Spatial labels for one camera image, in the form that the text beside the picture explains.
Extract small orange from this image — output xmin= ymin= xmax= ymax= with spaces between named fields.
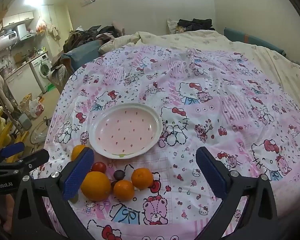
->
xmin=131 ymin=167 xmax=154 ymax=189
xmin=113 ymin=180 xmax=135 ymax=201

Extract white washing machine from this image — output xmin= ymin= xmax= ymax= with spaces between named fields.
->
xmin=29 ymin=52 xmax=53 ymax=93

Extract white red plastic bag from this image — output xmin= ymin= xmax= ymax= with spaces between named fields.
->
xmin=29 ymin=97 xmax=45 ymax=118

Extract pink cartoon-cat printed blanket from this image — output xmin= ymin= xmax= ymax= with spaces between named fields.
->
xmin=31 ymin=44 xmax=300 ymax=240

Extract large orange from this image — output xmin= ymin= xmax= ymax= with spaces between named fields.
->
xmin=80 ymin=171 xmax=112 ymax=202
xmin=71 ymin=144 xmax=89 ymax=161

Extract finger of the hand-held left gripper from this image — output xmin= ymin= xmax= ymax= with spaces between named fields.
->
xmin=0 ymin=149 xmax=50 ymax=180
xmin=0 ymin=142 xmax=25 ymax=164

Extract grey draped jacket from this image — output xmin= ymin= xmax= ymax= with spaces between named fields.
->
xmin=49 ymin=55 xmax=73 ymax=85

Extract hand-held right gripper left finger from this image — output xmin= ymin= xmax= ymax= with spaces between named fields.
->
xmin=11 ymin=147 xmax=95 ymax=240

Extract dark folded clothes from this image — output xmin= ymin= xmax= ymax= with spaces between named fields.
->
xmin=177 ymin=18 xmax=215 ymax=32

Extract white wall cabinets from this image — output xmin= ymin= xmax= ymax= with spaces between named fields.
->
xmin=1 ymin=11 xmax=35 ymax=28

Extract printed pillow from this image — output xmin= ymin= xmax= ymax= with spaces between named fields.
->
xmin=167 ymin=19 xmax=188 ymax=34

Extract hanging orange plastic bag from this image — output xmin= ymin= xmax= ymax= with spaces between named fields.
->
xmin=36 ymin=17 xmax=52 ymax=33

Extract red cherry tomato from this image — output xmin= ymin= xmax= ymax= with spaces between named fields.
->
xmin=91 ymin=162 xmax=107 ymax=174

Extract yellow wooden rack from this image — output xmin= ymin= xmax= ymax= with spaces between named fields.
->
xmin=0 ymin=107 xmax=28 ymax=160

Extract person's left hand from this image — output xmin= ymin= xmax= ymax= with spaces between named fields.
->
xmin=0 ymin=195 xmax=15 ymax=233

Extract range hood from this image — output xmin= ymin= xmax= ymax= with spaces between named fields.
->
xmin=16 ymin=24 xmax=37 ymax=42

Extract pink strawberry-print plate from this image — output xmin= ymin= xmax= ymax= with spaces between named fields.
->
xmin=89 ymin=103 xmax=163 ymax=160

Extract hanging beige cloth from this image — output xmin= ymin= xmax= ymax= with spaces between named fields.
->
xmin=49 ymin=24 xmax=62 ymax=40

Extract grey box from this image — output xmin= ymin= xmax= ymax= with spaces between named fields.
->
xmin=19 ymin=112 xmax=32 ymax=130

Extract white water heater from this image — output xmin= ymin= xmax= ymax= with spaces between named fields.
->
xmin=0 ymin=30 xmax=18 ymax=53

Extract pile of dark clothes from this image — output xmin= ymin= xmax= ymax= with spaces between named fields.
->
xmin=62 ymin=25 xmax=125 ymax=53

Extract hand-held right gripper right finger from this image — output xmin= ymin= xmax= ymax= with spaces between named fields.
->
xmin=195 ymin=146 xmax=282 ymax=240

